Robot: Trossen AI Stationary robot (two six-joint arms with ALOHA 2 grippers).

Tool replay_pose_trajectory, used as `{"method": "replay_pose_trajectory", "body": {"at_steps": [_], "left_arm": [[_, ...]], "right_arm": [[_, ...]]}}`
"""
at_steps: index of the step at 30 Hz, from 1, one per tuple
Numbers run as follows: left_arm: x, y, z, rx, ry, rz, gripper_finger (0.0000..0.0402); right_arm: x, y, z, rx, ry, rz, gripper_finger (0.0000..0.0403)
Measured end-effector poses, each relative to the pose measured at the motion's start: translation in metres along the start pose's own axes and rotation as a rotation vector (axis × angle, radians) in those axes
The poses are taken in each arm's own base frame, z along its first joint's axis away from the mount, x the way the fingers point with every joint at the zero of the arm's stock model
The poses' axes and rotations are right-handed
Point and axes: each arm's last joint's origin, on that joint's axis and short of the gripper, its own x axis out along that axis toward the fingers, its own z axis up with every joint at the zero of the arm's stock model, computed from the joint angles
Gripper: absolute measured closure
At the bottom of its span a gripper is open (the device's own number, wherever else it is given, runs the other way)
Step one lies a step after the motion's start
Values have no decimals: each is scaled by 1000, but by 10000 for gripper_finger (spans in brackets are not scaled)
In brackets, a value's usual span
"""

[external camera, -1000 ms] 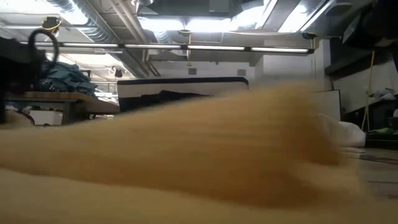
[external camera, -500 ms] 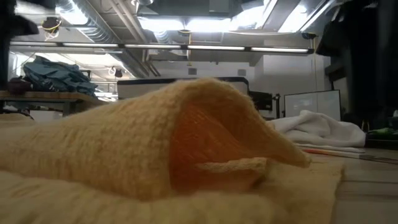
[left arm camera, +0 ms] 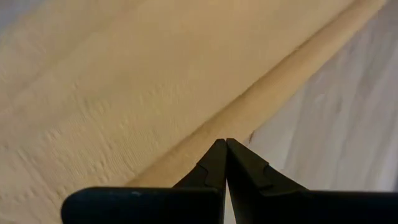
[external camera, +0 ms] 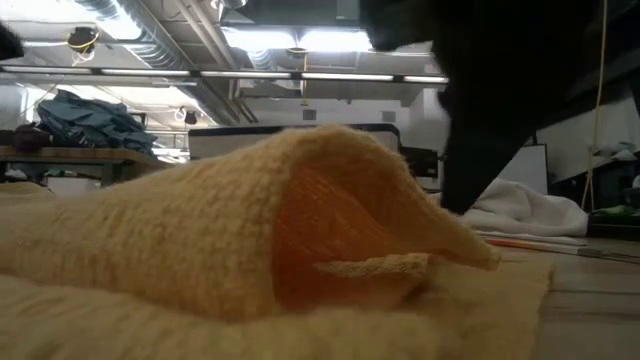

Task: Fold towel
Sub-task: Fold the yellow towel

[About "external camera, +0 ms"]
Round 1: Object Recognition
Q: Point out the white storage box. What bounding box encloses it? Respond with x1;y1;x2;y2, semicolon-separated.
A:
47;175;102;199

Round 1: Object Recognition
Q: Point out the green item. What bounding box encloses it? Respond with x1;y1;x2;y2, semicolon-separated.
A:
589;203;640;218

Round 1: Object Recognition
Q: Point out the small black hanging device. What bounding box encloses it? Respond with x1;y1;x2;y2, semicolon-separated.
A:
173;105;199;127

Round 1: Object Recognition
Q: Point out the white plastic bag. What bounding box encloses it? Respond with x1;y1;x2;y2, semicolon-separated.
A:
588;141;640;162

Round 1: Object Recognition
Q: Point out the blue-green cloth pile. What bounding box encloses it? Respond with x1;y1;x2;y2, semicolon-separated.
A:
35;88;159;156

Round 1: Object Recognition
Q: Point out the orange wooden stick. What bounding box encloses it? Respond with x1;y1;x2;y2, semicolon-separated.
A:
486;238;640;267

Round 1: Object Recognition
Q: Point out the thin yellow hanging cord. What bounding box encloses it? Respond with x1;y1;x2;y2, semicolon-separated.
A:
298;47;311;108

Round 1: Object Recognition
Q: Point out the black monitor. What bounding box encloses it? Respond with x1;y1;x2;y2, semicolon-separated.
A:
402;145;443;180

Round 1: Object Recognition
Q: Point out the black device with yellow cable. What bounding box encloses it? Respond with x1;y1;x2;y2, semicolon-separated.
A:
65;25;100;65

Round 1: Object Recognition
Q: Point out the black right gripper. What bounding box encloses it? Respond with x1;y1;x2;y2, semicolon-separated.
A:
358;0;602;216

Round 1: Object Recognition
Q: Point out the dark red object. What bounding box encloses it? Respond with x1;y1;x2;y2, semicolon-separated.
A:
12;123;52;154

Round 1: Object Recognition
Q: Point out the navy white striped fabric bin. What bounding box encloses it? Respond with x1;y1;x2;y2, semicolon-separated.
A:
187;122;402;162

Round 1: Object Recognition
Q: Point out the white terry towel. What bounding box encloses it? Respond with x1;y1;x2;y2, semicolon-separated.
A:
429;176;591;239

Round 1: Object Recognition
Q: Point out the whiteboard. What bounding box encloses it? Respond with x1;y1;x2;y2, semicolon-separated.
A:
496;144;550;196

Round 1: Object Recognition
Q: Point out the yellow terry towel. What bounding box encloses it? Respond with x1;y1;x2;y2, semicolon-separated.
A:
0;123;554;360

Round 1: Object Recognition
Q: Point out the wooden-top metal cart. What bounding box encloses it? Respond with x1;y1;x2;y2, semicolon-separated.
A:
0;144;174;189

